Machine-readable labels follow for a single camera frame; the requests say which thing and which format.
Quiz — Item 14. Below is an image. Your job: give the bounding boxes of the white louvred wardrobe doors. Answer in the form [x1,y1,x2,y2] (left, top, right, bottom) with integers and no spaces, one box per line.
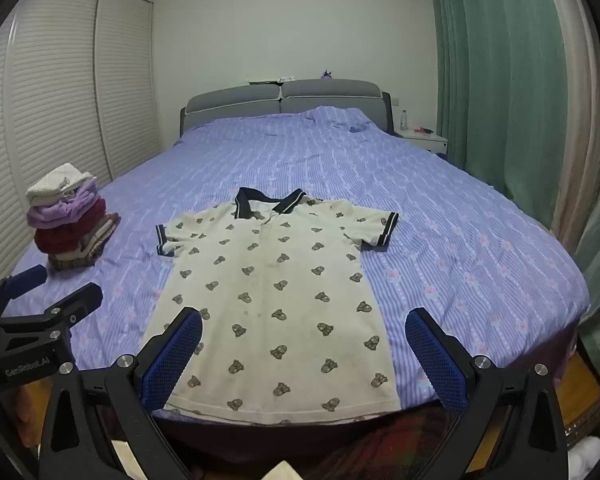
[0,0,162,276]

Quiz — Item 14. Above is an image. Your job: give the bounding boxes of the purple folded garment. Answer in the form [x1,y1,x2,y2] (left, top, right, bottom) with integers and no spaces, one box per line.
[27,179,99,230]

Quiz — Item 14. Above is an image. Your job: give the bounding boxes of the purple floral bed cover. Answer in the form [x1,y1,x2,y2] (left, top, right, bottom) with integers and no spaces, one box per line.
[4,105,592,411]

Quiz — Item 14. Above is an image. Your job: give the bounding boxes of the white folded garment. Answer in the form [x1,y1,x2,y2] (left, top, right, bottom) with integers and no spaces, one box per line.
[26,162,94,207]

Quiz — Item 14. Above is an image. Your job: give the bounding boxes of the clear plastic bottle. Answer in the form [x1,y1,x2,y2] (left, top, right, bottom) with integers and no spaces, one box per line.
[400,110,408,131]

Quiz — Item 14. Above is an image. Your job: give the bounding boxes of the brown patterned folded garment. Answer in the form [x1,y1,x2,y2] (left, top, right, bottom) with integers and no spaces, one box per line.
[48,212,121,272]

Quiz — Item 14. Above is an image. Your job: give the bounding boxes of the green curtain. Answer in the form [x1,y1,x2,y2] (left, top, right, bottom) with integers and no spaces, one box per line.
[432,0,600,313]

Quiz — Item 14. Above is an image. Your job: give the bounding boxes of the grey padded headboard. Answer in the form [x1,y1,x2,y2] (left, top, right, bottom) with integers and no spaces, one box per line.
[180,79,394,134]

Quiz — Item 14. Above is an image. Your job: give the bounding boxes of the white bedside table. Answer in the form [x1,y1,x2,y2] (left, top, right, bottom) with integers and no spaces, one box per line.
[396,129,449,157]

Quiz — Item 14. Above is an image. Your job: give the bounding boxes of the papers on headboard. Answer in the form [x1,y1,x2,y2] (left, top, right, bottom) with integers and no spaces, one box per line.
[248,76,296,86]

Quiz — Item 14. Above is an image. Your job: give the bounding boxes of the beige curtain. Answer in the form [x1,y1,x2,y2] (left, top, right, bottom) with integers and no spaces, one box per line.
[552,0,600,254]

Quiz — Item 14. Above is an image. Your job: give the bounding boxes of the white bear-print polo shirt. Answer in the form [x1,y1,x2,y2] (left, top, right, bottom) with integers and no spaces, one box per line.
[147,188,400,425]

